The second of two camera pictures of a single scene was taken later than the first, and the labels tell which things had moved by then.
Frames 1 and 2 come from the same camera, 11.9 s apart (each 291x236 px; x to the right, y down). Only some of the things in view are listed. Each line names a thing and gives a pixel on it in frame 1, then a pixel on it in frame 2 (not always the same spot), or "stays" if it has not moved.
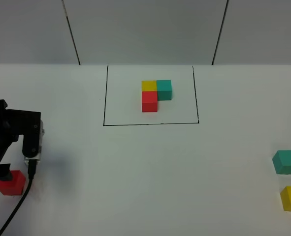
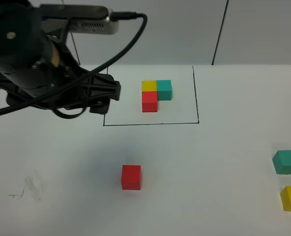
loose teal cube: (286, 162) stays
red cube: (14, 187) → (131, 177)
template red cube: (149, 103) stays
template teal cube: (164, 90) stays
